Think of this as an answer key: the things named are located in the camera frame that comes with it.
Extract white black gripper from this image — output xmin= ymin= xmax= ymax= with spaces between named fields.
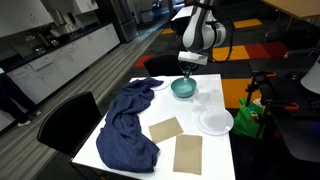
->
xmin=178 ymin=51 xmax=208 ymax=76

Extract green marker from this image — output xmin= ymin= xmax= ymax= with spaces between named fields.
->
xmin=183 ymin=69 xmax=190 ymax=83

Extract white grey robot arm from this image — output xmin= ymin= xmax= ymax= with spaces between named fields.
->
xmin=178 ymin=0 xmax=226 ymax=77

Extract green bowl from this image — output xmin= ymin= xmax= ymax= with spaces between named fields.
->
xmin=171 ymin=77 xmax=197 ymax=98

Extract black chair far side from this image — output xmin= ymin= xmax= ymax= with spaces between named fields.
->
xmin=144 ymin=53 xmax=183 ymax=77

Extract black chair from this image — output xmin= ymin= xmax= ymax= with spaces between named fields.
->
xmin=144 ymin=53 xmax=183 ymax=77
xmin=37 ymin=92 xmax=102 ymax=158

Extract white far table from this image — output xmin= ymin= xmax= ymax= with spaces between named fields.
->
xmin=172 ymin=6 xmax=193 ymax=21

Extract large clear plastic plate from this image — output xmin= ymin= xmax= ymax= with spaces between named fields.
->
xmin=194 ymin=107 xmax=234 ymax=136

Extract small brown cardboard square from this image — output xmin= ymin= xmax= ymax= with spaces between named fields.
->
xmin=149 ymin=117 xmax=183 ymax=143

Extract green bag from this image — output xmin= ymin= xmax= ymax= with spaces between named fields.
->
xmin=232 ymin=98 xmax=265 ymax=139

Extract large brown cardboard sheet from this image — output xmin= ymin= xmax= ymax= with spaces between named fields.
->
xmin=173 ymin=134 xmax=202 ymax=175

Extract steel refrigerator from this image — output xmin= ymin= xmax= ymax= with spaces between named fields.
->
xmin=111 ymin=0 xmax=138 ymax=43

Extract blue knitted cloth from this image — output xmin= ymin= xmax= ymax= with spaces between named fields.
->
xmin=96 ymin=77 xmax=163 ymax=173

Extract black chair near side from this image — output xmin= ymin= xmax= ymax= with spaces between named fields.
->
xmin=37 ymin=92 xmax=102 ymax=158

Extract white kitchen cabinets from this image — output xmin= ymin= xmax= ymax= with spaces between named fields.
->
xmin=7 ymin=23 xmax=120 ymax=103

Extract person in dark clothes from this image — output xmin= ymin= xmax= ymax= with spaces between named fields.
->
xmin=0 ymin=68 xmax=41 ymax=127

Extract black clamp stand orange handles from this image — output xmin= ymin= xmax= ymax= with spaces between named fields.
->
xmin=245 ymin=71 xmax=299 ymax=139

